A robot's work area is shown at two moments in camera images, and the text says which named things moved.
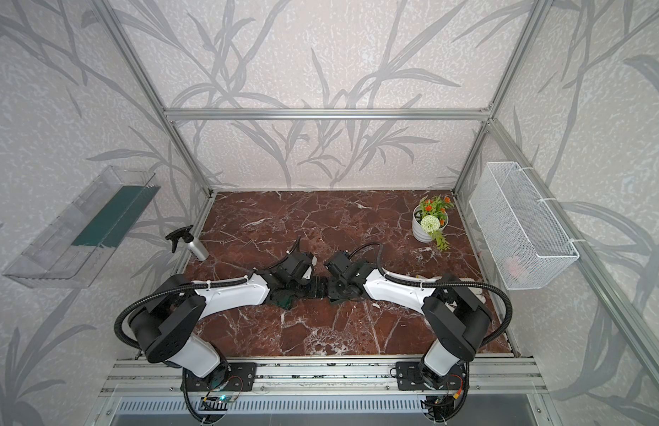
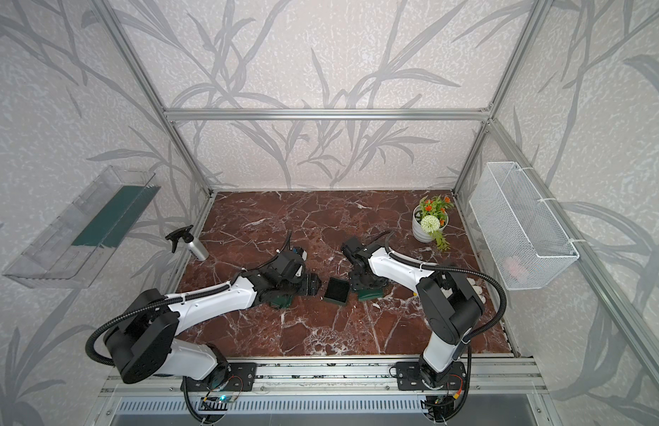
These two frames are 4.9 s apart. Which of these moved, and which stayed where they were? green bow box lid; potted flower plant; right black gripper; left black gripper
Moved: right black gripper
Stayed: green bow box lid; left black gripper; potted flower plant
